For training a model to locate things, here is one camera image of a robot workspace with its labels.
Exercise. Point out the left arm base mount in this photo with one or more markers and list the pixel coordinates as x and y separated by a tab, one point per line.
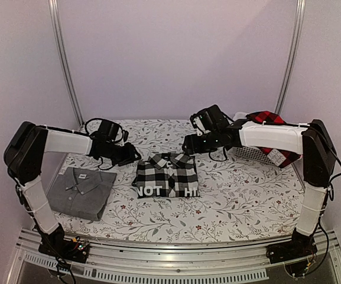
56	245

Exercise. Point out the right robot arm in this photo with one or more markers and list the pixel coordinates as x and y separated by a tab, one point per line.
311	141

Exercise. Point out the left aluminium frame post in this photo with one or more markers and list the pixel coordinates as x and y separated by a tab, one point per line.
61	49

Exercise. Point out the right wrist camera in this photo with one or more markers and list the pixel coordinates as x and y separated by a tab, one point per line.
209	119

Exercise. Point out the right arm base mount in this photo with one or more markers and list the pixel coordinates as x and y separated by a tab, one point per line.
299	246

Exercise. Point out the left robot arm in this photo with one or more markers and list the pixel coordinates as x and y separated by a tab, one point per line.
24	157

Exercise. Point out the grey button shirt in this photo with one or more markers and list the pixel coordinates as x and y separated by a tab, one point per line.
81	193

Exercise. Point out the white plastic laundry basket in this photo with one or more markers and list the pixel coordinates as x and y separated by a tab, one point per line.
252	153

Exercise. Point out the right aluminium frame post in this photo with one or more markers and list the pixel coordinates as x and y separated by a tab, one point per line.
292	55

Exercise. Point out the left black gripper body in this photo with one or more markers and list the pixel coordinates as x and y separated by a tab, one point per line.
118	156

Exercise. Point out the floral white tablecloth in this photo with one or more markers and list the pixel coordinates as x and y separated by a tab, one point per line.
240	199

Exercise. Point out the black white plaid shirt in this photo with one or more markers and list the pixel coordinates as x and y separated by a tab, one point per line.
171	175

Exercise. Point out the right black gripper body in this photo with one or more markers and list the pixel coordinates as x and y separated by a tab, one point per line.
211	144

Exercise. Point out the front aluminium rail frame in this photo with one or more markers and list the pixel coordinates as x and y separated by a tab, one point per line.
113	261

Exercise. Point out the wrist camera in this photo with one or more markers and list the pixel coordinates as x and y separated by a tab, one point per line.
112	132
209	119

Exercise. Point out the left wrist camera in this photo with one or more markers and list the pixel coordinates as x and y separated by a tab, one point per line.
112	132

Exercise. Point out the red black plaid shirt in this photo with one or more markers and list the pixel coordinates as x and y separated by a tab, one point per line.
267	131

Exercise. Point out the aluminium frame post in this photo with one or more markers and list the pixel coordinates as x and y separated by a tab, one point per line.
292	55
61	49

